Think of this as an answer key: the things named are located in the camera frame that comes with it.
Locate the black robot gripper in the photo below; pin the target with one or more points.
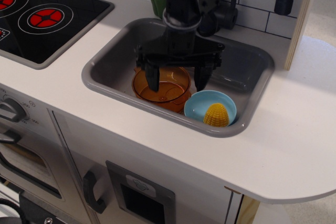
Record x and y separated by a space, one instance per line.
182 45

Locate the yellow toy corn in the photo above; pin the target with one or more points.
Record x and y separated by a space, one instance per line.
216 115

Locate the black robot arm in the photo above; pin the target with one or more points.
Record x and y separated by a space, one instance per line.
188 10

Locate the light blue bowl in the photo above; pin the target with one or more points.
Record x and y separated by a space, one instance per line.
197 105

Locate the grey sink basin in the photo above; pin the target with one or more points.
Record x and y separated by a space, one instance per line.
243 76

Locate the orange transparent pot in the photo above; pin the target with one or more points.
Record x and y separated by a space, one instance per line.
173 92

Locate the grey dispenser panel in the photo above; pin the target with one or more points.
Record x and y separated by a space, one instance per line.
141 197

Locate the black toy stove top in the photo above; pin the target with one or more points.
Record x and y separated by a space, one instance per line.
36 32

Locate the grey oven knob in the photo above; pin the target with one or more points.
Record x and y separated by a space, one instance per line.
12 110

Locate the grey oven door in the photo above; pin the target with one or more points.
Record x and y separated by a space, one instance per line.
38 167

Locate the black cabinet door handle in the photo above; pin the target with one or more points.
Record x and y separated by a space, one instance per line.
89 181

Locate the wooden side post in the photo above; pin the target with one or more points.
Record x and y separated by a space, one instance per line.
302 20

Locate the grey oven door handle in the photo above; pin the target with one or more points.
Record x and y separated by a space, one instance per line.
10 137

